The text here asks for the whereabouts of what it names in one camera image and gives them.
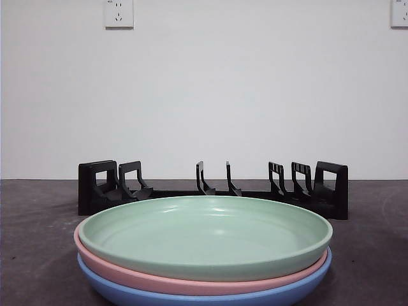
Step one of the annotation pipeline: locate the green plate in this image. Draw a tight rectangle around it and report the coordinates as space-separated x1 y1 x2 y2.
78 196 334 283

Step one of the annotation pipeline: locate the pink plate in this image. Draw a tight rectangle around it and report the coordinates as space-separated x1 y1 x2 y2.
73 228 329 296

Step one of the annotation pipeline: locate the blue plate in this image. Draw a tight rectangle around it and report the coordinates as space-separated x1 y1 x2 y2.
76 248 333 306

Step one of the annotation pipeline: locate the black plastic plate rack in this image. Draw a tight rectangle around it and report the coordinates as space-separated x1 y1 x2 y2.
78 159 349 221

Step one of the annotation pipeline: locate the white wall socket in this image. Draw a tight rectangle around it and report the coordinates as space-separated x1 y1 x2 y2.
390 0 408 29
105 0 135 29

